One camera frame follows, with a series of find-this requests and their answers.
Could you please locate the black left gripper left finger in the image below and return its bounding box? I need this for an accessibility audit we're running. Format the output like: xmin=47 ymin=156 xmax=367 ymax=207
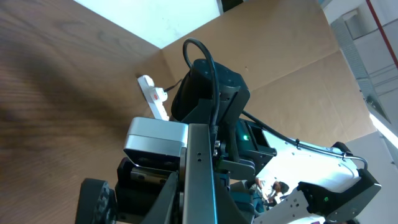
xmin=141 ymin=172 xmax=182 ymax=224

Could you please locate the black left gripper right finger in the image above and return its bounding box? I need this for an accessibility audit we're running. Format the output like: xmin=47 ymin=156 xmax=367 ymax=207
xmin=214 ymin=177 xmax=249 ymax=224

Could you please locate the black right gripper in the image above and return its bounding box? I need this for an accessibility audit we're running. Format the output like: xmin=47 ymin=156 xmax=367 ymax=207
xmin=75 ymin=157 xmax=176 ymax=224

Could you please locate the bronze Galaxy smartphone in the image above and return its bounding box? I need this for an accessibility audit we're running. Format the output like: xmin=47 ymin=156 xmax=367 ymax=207
xmin=180 ymin=124 xmax=218 ymax=224

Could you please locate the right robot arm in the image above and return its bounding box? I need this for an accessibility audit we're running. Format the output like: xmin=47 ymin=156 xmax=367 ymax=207
xmin=75 ymin=59 xmax=381 ymax=223

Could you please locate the white power strip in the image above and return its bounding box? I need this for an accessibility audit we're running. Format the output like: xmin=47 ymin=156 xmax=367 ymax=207
xmin=137 ymin=75 xmax=169 ymax=121

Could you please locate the brown cardboard sheet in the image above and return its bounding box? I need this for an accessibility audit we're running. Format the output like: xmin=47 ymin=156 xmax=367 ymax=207
xmin=133 ymin=0 xmax=377 ymax=147

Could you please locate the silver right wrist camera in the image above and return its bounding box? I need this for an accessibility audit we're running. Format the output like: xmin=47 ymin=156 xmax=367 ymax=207
xmin=124 ymin=117 xmax=188 ymax=171

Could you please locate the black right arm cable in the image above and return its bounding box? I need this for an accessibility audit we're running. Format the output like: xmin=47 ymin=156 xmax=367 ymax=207
xmin=182 ymin=37 xmax=369 ymax=170

